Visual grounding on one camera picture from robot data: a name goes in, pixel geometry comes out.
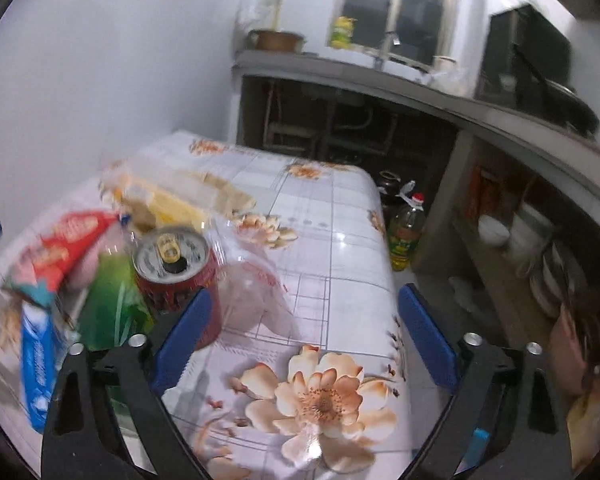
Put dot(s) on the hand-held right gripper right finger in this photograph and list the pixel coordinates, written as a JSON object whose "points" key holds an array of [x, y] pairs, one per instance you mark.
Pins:
{"points": [[427, 345]]}

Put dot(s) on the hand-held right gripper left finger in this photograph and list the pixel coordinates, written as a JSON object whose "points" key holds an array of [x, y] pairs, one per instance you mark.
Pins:
{"points": [[185, 335]]}

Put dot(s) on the red snack bag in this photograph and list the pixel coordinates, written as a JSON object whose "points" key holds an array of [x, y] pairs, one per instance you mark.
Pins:
{"points": [[60, 255]]}

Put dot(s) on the red cartoon drink can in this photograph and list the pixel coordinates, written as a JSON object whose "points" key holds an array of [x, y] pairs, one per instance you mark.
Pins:
{"points": [[170, 260]]}

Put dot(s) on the blue and white toothpaste box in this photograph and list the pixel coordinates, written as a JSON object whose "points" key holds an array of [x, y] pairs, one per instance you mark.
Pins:
{"points": [[37, 365]]}

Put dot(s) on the green plastic bottle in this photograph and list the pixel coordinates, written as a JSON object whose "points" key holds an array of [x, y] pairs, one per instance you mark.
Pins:
{"points": [[110, 305]]}

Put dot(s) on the clear plastic bag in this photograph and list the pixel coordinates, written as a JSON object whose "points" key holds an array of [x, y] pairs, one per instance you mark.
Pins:
{"points": [[260, 290]]}

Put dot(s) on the cooking oil bottle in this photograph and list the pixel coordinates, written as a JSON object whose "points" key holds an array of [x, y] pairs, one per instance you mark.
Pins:
{"points": [[405, 235]]}

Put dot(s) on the white bowl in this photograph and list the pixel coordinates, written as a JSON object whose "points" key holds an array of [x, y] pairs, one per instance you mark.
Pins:
{"points": [[493, 230]]}

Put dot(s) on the stack of white plates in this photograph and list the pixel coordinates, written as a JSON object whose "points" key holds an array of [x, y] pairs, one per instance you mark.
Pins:
{"points": [[545, 275]]}

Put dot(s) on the pink plastic basin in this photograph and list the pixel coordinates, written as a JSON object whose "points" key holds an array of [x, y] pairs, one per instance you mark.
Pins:
{"points": [[570, 355]]}

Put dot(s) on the floral tablecloth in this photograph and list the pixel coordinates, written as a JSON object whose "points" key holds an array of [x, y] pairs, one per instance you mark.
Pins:
{"points": [[320, 240]]}

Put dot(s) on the red packets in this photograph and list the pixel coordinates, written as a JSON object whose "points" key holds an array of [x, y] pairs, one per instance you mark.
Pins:
{"points": [[482, 192]]}

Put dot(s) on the clear plastic container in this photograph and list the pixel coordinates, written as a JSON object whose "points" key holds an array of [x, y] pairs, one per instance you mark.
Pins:
{"points": [[145, 170]]}

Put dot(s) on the dark ceramic jar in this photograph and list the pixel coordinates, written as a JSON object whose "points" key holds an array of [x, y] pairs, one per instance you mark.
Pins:
{"points": [[390, 182]]}

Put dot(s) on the yellow container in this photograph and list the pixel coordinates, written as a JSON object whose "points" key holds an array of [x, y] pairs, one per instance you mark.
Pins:
{"points": [[592, 425]]}

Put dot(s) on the black wok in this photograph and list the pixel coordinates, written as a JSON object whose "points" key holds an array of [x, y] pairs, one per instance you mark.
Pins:
{"points": [[565, 105]]}

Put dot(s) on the white cup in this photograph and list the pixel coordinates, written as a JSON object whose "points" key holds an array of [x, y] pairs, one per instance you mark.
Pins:
{"points": [[443, 64]]}

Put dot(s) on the grey concrete counter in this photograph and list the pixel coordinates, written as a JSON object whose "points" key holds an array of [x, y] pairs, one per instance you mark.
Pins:
{"points": [[330, 67]]}

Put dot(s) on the metal faucet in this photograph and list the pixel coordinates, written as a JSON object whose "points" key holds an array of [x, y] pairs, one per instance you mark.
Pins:
{"points": [[387, 45]]}

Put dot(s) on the copper basin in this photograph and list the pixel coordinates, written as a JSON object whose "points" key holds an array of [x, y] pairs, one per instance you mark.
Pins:
{"points": [[275, 40]]}

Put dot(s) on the yellow bottle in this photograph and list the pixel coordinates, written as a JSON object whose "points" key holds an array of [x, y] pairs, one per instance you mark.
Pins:
{"points": [[342, 32]]}

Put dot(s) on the window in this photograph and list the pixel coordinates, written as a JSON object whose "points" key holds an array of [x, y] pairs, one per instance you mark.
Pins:
{"points": [[420, 5]]}

